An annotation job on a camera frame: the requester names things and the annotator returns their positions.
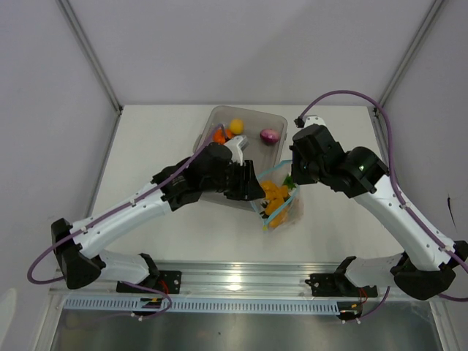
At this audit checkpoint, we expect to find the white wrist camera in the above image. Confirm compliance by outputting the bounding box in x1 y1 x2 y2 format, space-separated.
224 135 249 165
294 115 326 129

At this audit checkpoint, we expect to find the purple toy onion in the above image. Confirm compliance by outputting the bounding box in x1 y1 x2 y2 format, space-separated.
260 129 281 146

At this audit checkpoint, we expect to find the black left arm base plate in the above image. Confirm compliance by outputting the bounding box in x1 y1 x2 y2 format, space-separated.
116 271 182 295

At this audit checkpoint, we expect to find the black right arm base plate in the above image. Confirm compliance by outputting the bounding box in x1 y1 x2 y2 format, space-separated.
304 273 378 298

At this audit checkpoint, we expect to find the aluminium table edge rail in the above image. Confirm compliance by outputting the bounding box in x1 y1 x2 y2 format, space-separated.
49 261 447 299

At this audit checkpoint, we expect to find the clear grey plastic bin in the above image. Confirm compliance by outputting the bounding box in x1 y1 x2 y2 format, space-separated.
192 105 288 212

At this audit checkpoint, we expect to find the left aluminium frame post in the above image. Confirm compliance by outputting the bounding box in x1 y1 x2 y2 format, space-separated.
56 0 123 116

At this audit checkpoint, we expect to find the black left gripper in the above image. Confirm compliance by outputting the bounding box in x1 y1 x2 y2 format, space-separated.
202 160 265 202

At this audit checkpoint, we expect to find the white slotted cable duct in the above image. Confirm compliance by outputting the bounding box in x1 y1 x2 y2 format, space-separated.
64 296 340 316

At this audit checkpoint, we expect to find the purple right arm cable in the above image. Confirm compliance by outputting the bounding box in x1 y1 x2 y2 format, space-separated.
294 89 468 325

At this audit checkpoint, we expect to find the yellow toy lemon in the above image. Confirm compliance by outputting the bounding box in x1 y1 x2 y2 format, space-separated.
229 118 244 135

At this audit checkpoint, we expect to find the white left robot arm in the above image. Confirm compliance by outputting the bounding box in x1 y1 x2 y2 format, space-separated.
51 135 265 293

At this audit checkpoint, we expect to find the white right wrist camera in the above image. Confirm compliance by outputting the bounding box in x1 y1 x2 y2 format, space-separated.
294 115 326 129

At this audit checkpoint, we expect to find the yellow toy ginger root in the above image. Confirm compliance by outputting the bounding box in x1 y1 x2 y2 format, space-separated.
260 181 290 230

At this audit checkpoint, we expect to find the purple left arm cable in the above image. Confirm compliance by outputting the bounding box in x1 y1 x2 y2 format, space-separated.
28 123 227 322

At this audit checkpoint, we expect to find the right aluminium frame post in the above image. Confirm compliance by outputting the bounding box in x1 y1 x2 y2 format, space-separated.
378 0 448 107

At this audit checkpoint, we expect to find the aluminium frame post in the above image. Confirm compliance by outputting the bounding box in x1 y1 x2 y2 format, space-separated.
378 0 448 107
56 0 123 116

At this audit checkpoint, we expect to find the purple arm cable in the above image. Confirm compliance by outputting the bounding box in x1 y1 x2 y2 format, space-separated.
28 123 227 322
294 89 468 325

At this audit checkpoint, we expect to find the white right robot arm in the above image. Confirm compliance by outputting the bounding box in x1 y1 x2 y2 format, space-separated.
290 124 467 301

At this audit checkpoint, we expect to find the toy pineapple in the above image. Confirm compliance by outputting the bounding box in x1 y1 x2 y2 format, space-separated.
260 174 301 230

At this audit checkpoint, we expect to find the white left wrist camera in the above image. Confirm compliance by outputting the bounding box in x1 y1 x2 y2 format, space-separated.
224 135 249 165

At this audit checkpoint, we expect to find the orange toy pumpkin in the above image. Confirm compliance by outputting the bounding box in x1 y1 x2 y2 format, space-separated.
212 129 234 144

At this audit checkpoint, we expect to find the clear zip top bag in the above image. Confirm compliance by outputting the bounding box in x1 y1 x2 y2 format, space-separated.
250 159 303 232

